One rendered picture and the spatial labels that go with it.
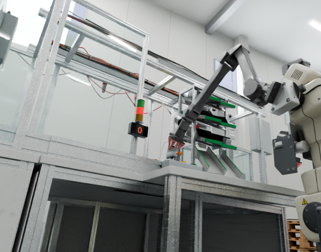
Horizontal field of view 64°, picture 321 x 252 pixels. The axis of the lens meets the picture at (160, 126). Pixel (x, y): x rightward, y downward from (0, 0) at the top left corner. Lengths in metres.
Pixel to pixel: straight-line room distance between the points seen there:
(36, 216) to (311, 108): 1.07
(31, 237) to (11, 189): 0.17
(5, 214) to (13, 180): 0.11
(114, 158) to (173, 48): 6.04
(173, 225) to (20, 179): 0.54
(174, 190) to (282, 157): 0.49
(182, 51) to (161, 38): 0.66
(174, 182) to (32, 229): 0.50
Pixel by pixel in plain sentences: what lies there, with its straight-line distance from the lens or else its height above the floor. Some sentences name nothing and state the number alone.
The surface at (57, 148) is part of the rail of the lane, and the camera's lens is 1.10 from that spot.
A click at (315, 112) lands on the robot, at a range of 1.16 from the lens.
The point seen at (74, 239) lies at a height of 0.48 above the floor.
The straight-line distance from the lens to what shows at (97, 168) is 1.05.
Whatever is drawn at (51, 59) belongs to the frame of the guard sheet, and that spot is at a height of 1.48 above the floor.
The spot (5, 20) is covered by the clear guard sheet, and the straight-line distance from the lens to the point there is 1.26.
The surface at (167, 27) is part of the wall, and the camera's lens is 7.37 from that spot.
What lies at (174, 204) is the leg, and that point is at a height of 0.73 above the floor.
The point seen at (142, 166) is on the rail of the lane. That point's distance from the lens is 1.23.
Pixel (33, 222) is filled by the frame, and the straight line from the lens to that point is 1.00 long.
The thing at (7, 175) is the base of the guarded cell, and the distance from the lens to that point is 1.00.
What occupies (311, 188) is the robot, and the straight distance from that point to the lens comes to 1.11.
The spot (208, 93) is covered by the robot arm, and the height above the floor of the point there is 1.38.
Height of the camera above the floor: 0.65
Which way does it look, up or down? 22 degrees up
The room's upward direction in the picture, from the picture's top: 5 degrees clockwise
